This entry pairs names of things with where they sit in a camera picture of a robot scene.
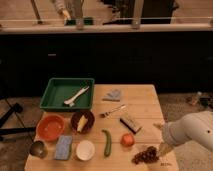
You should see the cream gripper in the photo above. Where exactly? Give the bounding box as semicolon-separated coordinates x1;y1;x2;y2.
153;123;172;157

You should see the dark purple grape bunch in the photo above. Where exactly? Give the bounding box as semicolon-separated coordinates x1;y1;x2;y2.
132;146;159;164

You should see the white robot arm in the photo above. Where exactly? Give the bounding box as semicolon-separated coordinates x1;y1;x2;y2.
154;111;213;157

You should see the green plastic tray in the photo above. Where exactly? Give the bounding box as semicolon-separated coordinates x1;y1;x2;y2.
40;78;94;112

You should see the black grey scrub brush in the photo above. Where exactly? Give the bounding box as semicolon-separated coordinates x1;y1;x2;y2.
120;115;142;134

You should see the red tomato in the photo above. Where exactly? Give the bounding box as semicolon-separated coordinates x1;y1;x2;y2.
120;133;135;147

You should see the green cucumber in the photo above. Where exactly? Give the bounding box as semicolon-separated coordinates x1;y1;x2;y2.
102;130;112;157

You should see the blue grey folded cloth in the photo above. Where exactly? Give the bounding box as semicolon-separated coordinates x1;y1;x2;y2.
103;89;121;102

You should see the yellow banana piece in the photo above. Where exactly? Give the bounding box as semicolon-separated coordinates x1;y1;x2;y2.
77;116;88;132

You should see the dark brown bowl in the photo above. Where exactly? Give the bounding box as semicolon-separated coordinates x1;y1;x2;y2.
70;110;95;134

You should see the blue sponge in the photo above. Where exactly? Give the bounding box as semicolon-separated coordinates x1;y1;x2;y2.
54;135;72;160

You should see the white plastic utensil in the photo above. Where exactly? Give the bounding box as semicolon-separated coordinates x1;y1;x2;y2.
64;86;89;107

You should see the orange plastic bowl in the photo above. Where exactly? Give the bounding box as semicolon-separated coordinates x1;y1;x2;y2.
36;115;65;141

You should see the black tripod leg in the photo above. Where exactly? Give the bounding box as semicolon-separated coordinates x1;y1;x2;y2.
0;103;23;128

